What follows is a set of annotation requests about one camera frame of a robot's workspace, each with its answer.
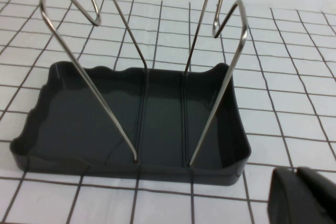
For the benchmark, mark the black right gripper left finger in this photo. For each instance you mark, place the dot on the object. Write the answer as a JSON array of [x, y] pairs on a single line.
[[283, 197]]

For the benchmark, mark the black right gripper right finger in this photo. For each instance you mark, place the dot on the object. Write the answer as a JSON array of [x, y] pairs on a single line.
[[317, 197]]

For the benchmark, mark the white black-grid tablecloth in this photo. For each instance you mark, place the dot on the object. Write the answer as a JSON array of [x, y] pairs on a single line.
[[288, 77]]

